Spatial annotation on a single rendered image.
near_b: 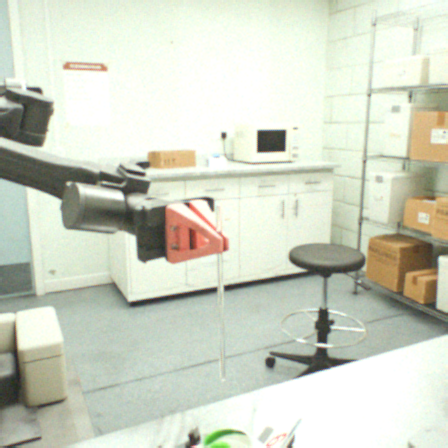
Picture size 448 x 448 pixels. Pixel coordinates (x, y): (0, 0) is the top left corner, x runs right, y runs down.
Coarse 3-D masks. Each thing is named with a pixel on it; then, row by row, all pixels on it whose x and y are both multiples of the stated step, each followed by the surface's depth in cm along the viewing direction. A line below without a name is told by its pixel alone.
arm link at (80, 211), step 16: (128, 176) 61; (144, 176) 64; (64, 192) 56; (80, 192) 52; (96, 192) 54; (112, 192) 56; (128, 192) 62; (144, 192) 63; (64, 208) 56; (80, 208) 52; (96, 208) 53; (112, 208) 54; (64, 224) 55; (80, 224) 53; (96, 224) 54; (112, 224) 55
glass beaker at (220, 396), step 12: (216, 396) 53; (228, 396) 53; (240, 396) 53; (252, 396) 52; (204, 408) 51; (216, 408) 53; (228, 408) 53; (240, 408) 53; (252, 408) 51; (204, 420) 49; (216, 420) 53; (228, 420) 54; (240, 420) 53; (252, 420) 49; (204, 432) 49; (216, 432) 48; (228, 432) 47; (240, 432) 48; (252, 432) 49; (204, 444) 49; (216, 444) 48; (228, 444) 48; (240, 444) 48; (252, 444) 50
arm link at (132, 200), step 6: (126, 198) 60; (132, 198) 59; (138, 198) 58; (144, 198) 57; (150, 198) 58; (156, 198) 58; (126, 204) 59; (132, 204) 58; (126, 210) 58; (132, 210) 57; (126, 216) 58; (126, 222) 58; (120, 228) 61; (126, 228) 59; (132, 228) 57; (132, 234) 59
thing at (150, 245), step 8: (144, 200) 57; (152, 200) 56; (160, 200) 55; (184, 200) 53; (208, 200) 55; (136, 208) 50; (136, 216) 50; (136, 224) 50; (144, 224) 50; (136, 232) 51; (144, 232) 51; (152, 232) 52; (160, 232) 52; (136, 240) 51; (144, 240) 51; (152, 240) 52; (160, 240) 52; (144, 248) 51; (152, 248) 52; (160, 248) 52; (144, 256) 51; (152, 256) 51; (160, 256) 53
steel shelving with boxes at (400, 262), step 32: (416, 32) 304; (416, 64) 268; (384, 128) 299; (416, 128) 269; (384, 160) 289; (416, 160) 269; (384, 192) 293; (416, 192) 302; (384, 224) 295; (416, 224) 282; (384, 256) 303; (416, 256) 296; (416, 288) 280
